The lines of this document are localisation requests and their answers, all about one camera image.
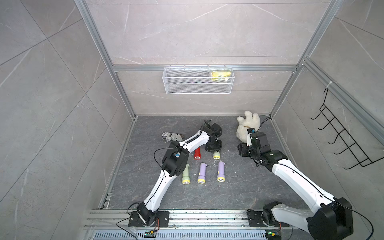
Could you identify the red flashlight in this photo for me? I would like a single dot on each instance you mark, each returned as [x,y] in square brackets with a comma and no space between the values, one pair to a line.
[197,154]

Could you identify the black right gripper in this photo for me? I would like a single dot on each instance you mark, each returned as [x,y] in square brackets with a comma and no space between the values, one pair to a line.
[241,149]

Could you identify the purple flashlight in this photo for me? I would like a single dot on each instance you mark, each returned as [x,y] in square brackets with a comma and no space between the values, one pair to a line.
[202,173]
[221,172]

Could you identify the black wire hook rack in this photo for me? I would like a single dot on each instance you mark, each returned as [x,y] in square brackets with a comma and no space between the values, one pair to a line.
[343,135]

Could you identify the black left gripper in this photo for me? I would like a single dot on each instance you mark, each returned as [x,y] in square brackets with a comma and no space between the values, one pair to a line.
[218,148]

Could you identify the white wire mesh basket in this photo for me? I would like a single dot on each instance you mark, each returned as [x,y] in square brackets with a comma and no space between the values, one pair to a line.
[194,80]

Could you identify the yellow item in basket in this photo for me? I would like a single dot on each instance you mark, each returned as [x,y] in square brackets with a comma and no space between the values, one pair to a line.
[220,75]

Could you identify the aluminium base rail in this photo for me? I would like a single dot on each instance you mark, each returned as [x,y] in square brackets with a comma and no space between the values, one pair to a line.
[184,225]

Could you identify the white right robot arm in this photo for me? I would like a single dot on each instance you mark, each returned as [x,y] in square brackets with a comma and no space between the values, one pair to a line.
[327,217]

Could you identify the purple flashlight right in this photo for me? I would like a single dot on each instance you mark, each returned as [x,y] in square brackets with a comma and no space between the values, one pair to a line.
[221,172]

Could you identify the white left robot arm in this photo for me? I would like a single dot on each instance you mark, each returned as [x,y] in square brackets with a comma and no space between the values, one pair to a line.
[174,163]

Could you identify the white plush toy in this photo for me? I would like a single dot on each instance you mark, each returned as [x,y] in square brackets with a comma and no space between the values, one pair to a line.
[249,121]

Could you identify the green flashlight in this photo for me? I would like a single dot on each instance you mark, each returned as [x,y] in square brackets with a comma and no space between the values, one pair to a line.
[217,155]
[185,176]

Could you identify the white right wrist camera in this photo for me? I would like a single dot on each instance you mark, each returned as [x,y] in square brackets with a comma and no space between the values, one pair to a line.
[250,131]

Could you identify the purple flashlight middle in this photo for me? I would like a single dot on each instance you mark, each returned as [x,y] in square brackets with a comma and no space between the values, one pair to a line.
[202,173]

